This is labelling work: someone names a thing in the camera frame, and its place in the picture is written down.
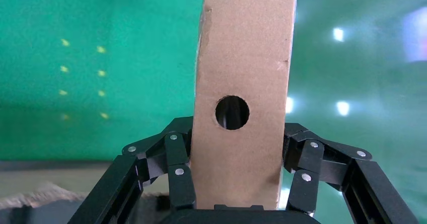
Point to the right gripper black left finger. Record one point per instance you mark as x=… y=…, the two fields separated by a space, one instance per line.
x=116 y=182

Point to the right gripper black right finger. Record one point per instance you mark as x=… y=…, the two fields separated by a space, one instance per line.
x=363 y=182

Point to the small brown cardboard box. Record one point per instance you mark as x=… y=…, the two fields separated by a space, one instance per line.
x=243 y=49

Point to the green table cloth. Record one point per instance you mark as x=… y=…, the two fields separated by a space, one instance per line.
x=133 y=82

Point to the yellow star tape marker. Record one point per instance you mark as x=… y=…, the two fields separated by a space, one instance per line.
x=65 y=42

